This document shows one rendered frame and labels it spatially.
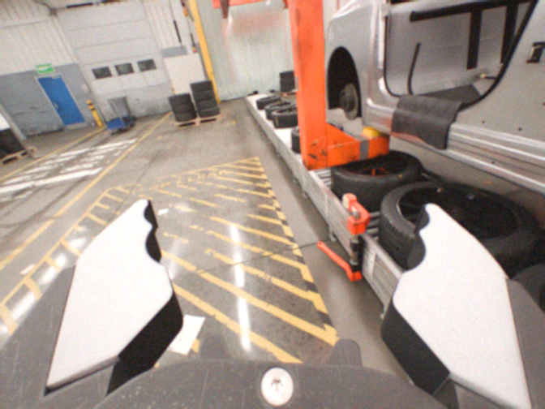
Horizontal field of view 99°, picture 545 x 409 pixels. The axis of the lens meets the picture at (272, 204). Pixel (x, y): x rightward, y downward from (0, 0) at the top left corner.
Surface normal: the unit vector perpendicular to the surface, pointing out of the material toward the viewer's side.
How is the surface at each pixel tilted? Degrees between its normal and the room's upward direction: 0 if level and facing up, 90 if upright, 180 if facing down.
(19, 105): 90
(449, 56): 87
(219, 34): 90
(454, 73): 52
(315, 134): 90
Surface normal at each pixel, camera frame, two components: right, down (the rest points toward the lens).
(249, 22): 0.19, 0.49
